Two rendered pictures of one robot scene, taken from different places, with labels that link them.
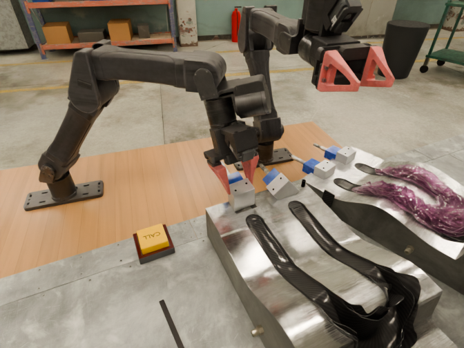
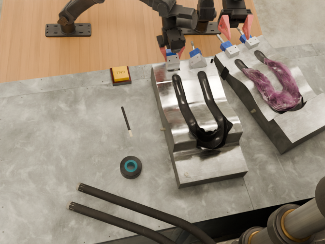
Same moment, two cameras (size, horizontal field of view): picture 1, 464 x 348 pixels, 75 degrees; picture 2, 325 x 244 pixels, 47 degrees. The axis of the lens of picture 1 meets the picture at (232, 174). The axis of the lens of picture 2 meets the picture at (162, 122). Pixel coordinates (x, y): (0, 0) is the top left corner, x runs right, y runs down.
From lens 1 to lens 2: 85 cm
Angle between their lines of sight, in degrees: 25
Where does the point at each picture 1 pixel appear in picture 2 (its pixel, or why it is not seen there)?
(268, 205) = (186, 70)
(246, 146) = (176, 47)
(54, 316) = (72, 102)
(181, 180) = (141, 34)
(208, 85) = (164, 11)
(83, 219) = (81, 50)
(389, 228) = (248, 98)
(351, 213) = (234, 83)
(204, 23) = not seen: outside the picture
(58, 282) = (71, 86)
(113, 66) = not seen: outside the picture
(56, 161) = (71, 16)
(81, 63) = not seen: outside the picture
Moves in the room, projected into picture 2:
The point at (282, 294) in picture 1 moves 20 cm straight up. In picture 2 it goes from (176, 117) to (184, 88)
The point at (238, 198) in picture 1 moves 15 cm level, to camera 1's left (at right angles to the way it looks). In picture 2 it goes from (169, 65) to (133, 56)
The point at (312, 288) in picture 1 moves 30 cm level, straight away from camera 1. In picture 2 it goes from (190, 118) to (231, 68)
